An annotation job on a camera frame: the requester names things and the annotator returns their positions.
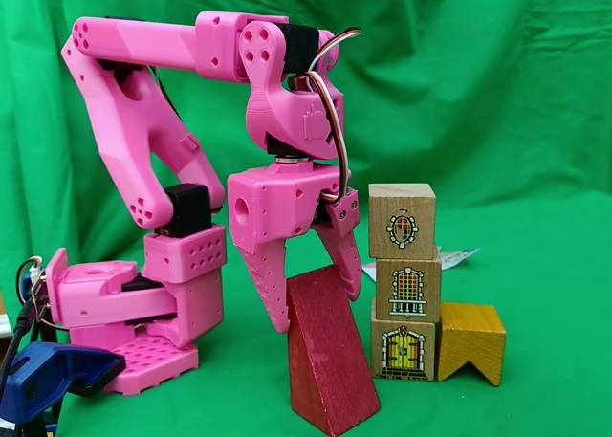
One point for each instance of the wooden cube with oval window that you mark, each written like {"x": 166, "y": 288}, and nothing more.
{"x": 401, "y": 203}

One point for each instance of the red wooden wedge block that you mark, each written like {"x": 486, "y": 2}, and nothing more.
{"x": 330, "y": 360}

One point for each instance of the paper picture of house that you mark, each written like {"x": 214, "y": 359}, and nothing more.
{"x": 459, "y": 257}

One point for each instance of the wooden cube with balcony window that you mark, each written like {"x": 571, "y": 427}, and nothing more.
{"x": 406, "y": 274}

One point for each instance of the wooden cube with door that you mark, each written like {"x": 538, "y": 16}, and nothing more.
{"x": 401, "y": 329}

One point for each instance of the yellow notched wooden block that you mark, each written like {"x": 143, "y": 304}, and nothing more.
{"x": 468, "y": 336}

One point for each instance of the green cloth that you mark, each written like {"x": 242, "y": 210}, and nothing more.
{"x": 478, "y": 97}

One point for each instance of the motor control board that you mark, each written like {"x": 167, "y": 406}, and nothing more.
{"x": 42, "y": 293}

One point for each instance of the blue clamp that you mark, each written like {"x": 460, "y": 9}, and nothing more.
{"x": 43, "y": 375}

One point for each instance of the brown and white box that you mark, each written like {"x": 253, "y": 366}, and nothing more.
{"x": 4, "y": 312}

